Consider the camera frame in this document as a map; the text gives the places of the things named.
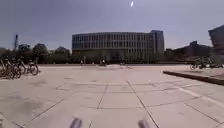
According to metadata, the curved grey office building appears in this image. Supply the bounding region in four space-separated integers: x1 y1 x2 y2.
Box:
71 29 166 64

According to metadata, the grey stone slab plaza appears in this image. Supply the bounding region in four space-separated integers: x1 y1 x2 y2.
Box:
0 63 224 128

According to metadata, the robot's own part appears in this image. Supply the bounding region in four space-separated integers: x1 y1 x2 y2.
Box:
137 119 151 128
69 117 83 128

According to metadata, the row of trees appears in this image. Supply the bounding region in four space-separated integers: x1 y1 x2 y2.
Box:
0 42 164 65

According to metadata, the low dark building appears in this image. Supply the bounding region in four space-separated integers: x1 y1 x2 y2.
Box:
164 40 214 62

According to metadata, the raised stone platform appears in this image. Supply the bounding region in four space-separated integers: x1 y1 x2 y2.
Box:
162 67 224 86

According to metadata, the group of parked bicycles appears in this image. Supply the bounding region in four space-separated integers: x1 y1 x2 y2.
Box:
189 55 224 71

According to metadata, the row of yellow bicycles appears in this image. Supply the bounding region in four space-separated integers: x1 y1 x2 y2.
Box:
0 56 40 80

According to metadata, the dark tower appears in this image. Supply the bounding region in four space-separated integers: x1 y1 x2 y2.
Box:
13 33 19 51

